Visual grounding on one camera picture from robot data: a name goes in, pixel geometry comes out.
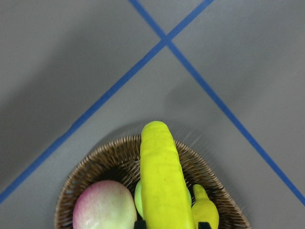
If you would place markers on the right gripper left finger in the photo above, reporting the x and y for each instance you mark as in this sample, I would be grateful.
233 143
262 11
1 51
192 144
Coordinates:
140 224

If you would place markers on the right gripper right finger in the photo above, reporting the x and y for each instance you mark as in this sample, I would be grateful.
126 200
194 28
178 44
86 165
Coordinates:
203 225

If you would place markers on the yellow banana with dark tip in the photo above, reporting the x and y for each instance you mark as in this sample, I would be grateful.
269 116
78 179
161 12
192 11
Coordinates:
204 210

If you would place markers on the greenish yellow banana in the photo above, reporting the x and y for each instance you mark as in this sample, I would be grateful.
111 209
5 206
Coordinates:
159 162

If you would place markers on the wicker fruit basket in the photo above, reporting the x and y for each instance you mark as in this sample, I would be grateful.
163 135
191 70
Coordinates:
119 160

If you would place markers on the pink peach apple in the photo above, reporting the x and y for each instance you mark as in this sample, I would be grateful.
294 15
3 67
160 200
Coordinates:
104 205

